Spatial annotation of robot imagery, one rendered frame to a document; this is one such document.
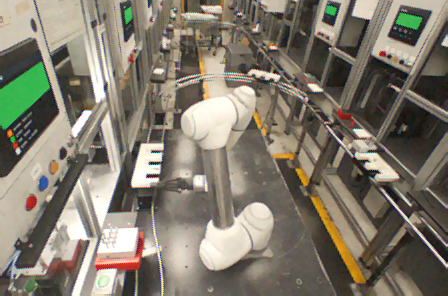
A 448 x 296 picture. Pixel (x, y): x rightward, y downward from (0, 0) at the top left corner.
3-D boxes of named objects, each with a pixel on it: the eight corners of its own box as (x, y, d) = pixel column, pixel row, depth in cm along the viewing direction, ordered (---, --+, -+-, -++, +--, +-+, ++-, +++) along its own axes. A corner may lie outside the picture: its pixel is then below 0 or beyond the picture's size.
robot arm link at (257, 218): (275, 240, 131) (284, 212, 119) (250, 259, 121) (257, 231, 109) (254, 218, 142) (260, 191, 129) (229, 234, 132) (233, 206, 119)
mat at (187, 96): (217, 140, 329) (217, 139, 329) (171, 140, 321) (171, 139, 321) (199, 35, 809) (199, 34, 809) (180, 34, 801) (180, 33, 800)
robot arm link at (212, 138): (254, 258, 118) (217, 287, 106) (232, 239, 130) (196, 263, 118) (240, 96, 92) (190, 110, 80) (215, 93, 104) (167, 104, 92)
